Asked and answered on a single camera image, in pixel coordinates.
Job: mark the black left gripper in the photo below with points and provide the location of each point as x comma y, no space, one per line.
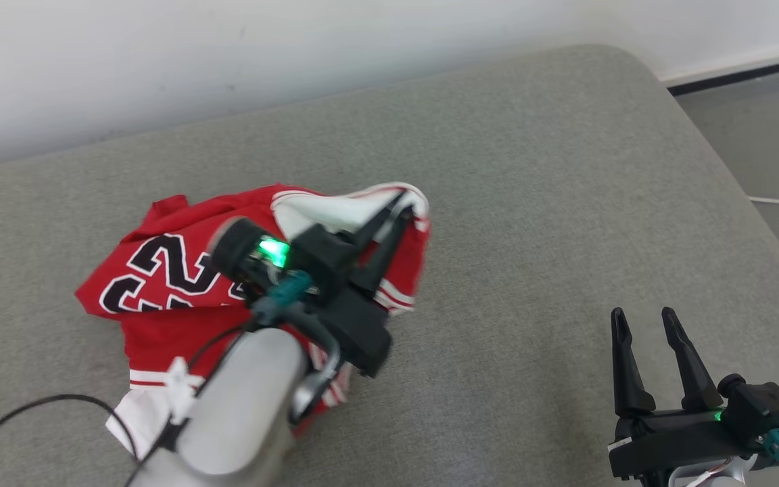
362,331

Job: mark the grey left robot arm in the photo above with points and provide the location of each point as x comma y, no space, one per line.
241,406

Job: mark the red basketball jersey with number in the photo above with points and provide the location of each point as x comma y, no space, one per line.
159,325

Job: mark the grey fabric sofa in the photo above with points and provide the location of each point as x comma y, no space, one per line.
531,203

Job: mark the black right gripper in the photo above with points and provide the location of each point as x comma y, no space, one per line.
680,439

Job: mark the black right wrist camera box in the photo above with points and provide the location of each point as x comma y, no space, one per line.
765,406

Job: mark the white wall baseboard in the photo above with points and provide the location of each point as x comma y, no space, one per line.
734,67

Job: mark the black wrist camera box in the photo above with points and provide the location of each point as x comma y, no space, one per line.
322,257
765,406

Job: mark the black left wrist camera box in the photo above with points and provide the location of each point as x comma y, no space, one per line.
322,257

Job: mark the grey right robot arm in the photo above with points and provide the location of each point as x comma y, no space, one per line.
721,475

